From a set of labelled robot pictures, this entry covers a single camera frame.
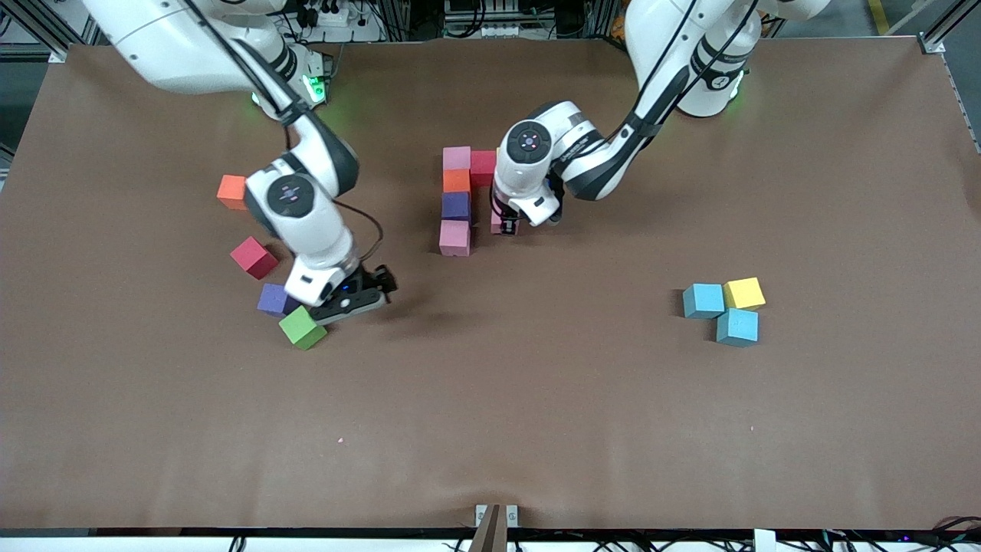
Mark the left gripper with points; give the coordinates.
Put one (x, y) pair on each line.
(506, 217)

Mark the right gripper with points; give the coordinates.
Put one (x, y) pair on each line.
(378, 279)

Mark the pink foam cube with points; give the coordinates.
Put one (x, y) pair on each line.
(457, 157)
(495, 222)
(454, 238)

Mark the purple foam cube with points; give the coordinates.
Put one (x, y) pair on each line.
(456, 205)
(272, 299)

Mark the red foam cube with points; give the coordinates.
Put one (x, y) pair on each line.
(483, 167)
(254, 257)

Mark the orange foam cube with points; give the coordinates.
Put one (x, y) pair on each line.
(457, 181)
(231, 193)

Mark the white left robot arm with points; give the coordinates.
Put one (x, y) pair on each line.
(659, 38)

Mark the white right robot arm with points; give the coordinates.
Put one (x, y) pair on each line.
(153, 38)

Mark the green foam cube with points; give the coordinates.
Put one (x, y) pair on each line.
(300, 331)

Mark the grey electronics box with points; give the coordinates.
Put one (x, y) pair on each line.
(483, 29)

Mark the blue foam cube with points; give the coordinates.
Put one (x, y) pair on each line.
(737, 328)
(703, 300)

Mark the bag of orange items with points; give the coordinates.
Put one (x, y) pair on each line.
(618, 27)

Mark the yellow foam cube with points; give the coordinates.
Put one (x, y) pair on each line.
(745, 293)

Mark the white power strip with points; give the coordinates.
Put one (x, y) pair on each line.
(341, 15)

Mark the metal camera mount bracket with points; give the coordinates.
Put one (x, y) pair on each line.
(497, 521)

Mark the white table frame rail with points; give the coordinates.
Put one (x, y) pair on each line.
(153, 546)

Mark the aluminium frame profile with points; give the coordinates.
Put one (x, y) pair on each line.
(55, 54)
(931, 44)

